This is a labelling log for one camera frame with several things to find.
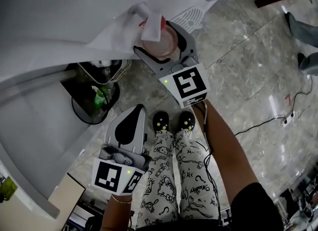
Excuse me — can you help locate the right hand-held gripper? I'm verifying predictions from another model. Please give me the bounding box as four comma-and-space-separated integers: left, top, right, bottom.
133, 20, 209, 109

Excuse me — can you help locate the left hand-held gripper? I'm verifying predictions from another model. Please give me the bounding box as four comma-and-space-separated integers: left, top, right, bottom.
91, 104, 153, 197

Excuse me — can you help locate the red lever water dispenser tap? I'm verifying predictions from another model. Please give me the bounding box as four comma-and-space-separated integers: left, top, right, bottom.
128, 1, 151, 27

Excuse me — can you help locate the person's left forearm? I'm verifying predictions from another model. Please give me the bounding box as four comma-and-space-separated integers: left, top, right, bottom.
100, 193, 135, 231

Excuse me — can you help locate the person's right forearm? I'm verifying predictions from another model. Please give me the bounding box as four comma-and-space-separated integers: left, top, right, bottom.
192, 99, 261, 205

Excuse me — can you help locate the white paper tag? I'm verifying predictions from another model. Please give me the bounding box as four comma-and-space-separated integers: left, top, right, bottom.
141, 12, 164, 42

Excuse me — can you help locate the person's left black clog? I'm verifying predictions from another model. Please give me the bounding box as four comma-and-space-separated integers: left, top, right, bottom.
152, 111, 170, 133

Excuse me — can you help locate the person's black clog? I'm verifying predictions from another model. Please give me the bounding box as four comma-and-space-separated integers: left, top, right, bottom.
152, 111, 170, 133
178, 111, 196, 133

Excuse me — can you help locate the white slotted drip tray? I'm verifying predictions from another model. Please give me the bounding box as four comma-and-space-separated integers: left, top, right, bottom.
170, 6, 205, 33

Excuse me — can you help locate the green plastic bottle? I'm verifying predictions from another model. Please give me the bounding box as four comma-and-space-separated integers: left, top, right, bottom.
93, 85, 110, 109

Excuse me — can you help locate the black mesh waste bin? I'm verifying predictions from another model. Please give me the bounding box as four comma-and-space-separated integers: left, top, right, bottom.
60, 61, 121, 126

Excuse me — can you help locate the person's left patterned trouser leg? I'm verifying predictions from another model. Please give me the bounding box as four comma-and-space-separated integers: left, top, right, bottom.
135, 129, 180, 231

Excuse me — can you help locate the person's patterned trouser leg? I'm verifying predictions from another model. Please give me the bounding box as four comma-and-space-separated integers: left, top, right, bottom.
135, 129, 180, 231
173, 127, 222, 221

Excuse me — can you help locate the person's right black clog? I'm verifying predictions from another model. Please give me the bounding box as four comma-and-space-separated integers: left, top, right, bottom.
178, 111, 196, 133

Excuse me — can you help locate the person's right patterned trouser leg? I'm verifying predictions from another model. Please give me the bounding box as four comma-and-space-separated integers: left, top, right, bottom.
173, 127, 222, 221

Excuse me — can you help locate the beige cardboard box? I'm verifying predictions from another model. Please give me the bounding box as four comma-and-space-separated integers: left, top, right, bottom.
48, 172, 86, 231

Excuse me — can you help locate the white rounded table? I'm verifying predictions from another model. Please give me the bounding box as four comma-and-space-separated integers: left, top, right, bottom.
0, 61, 120, 220

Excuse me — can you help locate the yellow-green plastic object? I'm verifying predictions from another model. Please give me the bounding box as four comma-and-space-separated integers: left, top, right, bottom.
0, 176, 18, 204

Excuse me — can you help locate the white floor socket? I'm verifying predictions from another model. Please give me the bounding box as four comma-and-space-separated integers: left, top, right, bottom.
282, 110, 298, 127

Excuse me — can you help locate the cluttered desk equipment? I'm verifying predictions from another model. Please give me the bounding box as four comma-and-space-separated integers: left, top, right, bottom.
272, 160, 318, 231

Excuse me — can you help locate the white wire basket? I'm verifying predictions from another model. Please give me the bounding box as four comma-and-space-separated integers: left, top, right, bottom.
78, 59, 132, 86

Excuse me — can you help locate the thin gold bracelet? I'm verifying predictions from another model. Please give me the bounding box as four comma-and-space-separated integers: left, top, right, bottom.
110, 193, 133, 205

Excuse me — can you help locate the black floor cable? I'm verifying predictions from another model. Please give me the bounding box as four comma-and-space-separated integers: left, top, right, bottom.
234, 75, 314, 137

